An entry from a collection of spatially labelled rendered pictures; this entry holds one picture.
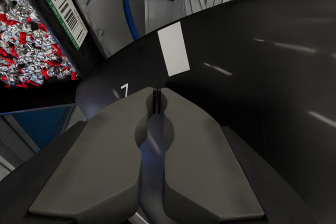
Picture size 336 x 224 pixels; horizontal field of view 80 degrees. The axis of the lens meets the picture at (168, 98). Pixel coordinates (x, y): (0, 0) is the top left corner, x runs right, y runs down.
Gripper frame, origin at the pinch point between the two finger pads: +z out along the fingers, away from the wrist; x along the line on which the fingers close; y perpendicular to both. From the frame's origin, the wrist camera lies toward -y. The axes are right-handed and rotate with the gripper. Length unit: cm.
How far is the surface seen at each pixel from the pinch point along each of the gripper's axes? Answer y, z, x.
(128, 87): 1.6, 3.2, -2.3
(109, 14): 12, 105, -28
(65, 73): 5.9, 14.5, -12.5
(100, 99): 3.5, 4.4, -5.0
